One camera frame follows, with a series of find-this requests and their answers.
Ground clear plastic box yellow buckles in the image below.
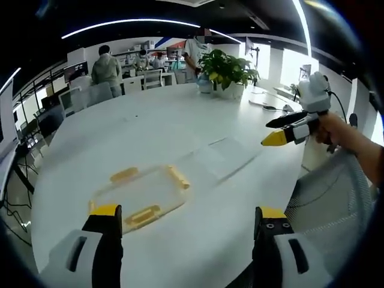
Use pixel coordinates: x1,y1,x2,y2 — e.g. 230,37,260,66
88,164,193,235

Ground long ceiling strip light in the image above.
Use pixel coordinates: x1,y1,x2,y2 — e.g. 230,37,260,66
61,18,242,43
292,0,313,57

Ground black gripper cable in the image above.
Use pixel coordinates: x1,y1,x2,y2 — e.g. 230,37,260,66
325,88,350,124

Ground white cylinder stand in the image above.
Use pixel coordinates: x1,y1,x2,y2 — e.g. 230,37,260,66
301,136,341,172

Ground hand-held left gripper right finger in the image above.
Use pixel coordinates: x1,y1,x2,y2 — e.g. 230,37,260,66
251,206,334,288

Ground white papers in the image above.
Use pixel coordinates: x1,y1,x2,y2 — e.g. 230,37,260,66
248,89,286,111

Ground white chair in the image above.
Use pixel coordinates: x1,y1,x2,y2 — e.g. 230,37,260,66
58,85,90,118
89,81,114,105
143,68,165,90

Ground person's right hand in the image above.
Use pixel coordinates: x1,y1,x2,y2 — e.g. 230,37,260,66
310,111,349,154

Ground small green plant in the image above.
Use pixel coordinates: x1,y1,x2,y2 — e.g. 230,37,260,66
289,83,302,102

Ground black floor cables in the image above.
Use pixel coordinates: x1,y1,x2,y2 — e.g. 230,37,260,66
0,176,34,247

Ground clear plastic lid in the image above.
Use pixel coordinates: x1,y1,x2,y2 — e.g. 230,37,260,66
191,136,262,181

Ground green potted plant white pot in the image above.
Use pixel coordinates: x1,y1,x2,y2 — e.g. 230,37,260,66
197,49,261,100

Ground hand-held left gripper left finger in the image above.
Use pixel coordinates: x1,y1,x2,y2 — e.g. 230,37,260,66
39,203,125,288

